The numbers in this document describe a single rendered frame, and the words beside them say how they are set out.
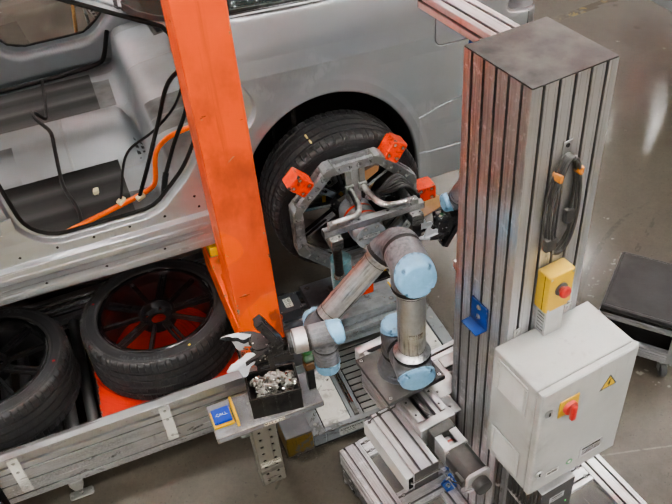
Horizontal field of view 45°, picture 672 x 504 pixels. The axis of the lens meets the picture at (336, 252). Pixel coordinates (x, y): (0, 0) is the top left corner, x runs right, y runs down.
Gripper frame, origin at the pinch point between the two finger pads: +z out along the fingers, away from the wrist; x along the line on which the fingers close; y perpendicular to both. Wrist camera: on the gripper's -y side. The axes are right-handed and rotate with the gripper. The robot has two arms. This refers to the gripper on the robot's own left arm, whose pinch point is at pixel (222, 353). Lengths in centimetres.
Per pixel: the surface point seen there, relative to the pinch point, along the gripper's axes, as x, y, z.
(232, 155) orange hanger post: 52, -34, -17
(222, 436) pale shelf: 42, 74, 8
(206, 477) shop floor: 64, 116, 21
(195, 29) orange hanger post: 46, -78, -13
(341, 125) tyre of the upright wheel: 111, -9, -65
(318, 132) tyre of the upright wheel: 110, -8, -55
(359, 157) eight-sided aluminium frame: 96, -1, -67
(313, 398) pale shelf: 49, 73, -29
